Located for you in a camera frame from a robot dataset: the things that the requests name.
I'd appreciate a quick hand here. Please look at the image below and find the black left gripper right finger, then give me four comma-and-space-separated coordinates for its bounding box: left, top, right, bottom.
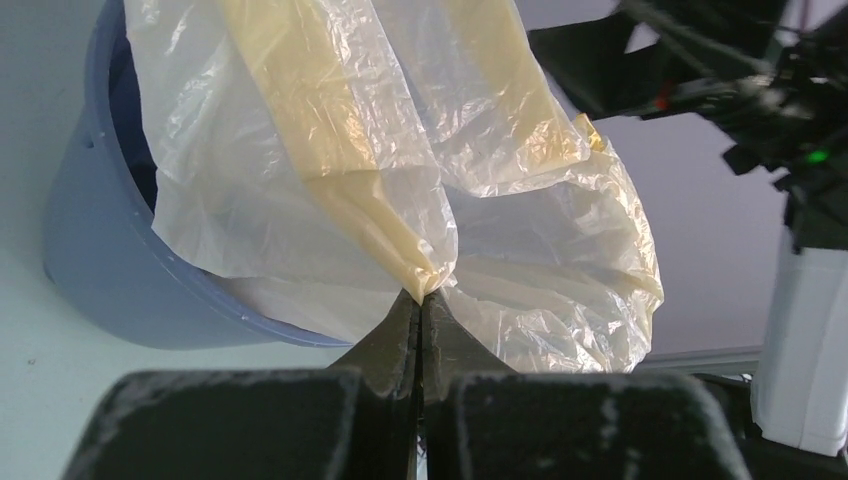
421, 294, 749, 479

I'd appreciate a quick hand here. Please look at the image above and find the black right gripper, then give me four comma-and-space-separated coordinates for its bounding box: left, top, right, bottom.
528, 1, 847, 251

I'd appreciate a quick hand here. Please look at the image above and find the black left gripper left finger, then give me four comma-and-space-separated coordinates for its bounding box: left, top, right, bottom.
64, 293, 421, 479

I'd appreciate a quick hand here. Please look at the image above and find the translucent yellowish plastic trash bag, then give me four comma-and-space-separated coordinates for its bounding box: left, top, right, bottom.
124, 1, 664, 373

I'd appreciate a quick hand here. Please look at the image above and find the blue plastic trash bin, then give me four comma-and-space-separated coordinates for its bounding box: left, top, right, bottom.
43, 1, 337, 350

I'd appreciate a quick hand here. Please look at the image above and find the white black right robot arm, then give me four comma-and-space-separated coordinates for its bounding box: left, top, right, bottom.
528, 0, 847, 479

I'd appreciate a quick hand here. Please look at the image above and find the right aluminium frame post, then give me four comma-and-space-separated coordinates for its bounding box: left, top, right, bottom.
634, 346, 762, 376

